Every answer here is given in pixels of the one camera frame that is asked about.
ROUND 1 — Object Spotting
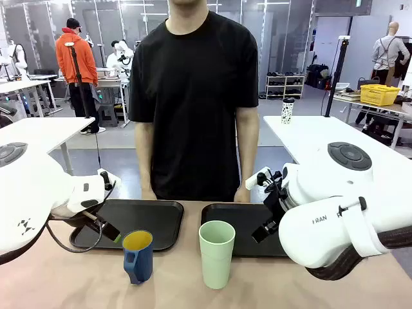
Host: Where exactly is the mannequin with grey apron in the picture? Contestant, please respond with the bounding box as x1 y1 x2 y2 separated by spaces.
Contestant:
372 21 411 87

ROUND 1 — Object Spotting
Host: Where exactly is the black bag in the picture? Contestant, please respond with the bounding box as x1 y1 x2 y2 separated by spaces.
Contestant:
306 63 330 90

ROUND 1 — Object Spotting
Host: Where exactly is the person in black t-shirt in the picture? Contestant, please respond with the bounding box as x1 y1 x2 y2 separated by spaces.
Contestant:
127 0 260 203

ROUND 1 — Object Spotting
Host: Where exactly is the pale green plastic cup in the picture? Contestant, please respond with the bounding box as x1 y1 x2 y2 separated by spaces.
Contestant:
198 220 236 290

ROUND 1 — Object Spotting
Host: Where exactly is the person's left forearm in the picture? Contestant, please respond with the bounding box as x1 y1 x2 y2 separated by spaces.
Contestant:
234 106 261 191

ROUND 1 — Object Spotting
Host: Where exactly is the black plastic tray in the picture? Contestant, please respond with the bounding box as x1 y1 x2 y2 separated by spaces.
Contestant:
70 198 185 252
201 202 290 258

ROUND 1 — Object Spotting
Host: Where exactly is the white background desk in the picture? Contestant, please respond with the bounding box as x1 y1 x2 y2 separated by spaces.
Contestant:
0 79 54 119

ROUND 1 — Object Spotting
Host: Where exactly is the yellow plastic basket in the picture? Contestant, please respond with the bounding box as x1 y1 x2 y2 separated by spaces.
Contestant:
359 84 402 108

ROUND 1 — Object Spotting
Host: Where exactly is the black camera pole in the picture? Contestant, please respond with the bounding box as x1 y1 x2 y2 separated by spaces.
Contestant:
324 35 351 118
64 41 95 119

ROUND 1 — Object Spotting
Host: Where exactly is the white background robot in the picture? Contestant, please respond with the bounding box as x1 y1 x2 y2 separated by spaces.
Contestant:
106 39 135 80

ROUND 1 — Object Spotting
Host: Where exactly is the person's right forearm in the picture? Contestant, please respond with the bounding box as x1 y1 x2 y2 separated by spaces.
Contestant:
134 120 155 193

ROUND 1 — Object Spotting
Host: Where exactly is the person in orange hoodie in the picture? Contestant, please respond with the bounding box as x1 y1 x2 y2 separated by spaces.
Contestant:
55 17 107 135

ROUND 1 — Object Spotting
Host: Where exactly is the background work table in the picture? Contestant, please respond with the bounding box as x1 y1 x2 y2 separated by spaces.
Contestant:
332 91 412 151

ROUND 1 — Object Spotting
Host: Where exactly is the person's left hand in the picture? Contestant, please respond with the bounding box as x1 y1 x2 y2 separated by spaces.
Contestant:
233 185 252 204

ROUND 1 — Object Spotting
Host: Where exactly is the black step stool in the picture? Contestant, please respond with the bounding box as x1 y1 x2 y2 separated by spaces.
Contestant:
95 102 119 128

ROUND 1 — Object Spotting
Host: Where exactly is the white black-spotted tumbler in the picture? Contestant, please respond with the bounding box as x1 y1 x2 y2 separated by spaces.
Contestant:
281 97 295 125

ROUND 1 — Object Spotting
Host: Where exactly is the blue mug yellow inside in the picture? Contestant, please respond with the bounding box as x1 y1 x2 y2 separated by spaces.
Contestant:
122 229 155 285

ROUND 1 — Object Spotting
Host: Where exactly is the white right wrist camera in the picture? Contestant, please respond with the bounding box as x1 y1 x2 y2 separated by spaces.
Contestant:
245 166 272 191

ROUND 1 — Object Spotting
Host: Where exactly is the white shoe rack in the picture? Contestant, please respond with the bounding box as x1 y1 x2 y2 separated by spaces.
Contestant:
265 74 306 100

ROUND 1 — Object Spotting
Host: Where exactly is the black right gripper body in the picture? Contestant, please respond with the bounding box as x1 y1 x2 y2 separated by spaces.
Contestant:
262 169 290 228

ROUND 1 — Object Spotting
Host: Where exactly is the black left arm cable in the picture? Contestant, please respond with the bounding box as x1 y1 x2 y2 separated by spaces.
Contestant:
44 212 104 254

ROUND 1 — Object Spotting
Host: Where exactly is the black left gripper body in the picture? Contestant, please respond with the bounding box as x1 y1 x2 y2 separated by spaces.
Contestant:
50 199 108 230

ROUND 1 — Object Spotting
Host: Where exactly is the white side table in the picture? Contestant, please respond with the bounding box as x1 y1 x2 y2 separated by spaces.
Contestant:
263 115 412 194
0 116 96 176

